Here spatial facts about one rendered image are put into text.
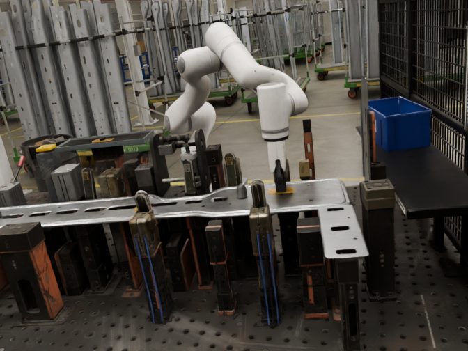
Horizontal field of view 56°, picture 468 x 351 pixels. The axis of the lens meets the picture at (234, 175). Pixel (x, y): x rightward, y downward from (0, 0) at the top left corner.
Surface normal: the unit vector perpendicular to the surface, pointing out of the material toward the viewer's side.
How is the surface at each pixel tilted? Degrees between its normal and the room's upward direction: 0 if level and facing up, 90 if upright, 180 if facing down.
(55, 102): 86
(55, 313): 90
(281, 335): 0
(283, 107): 90
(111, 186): 90
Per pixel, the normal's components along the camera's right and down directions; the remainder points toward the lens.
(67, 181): -0.11, 0.34
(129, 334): -0.14, -0.94
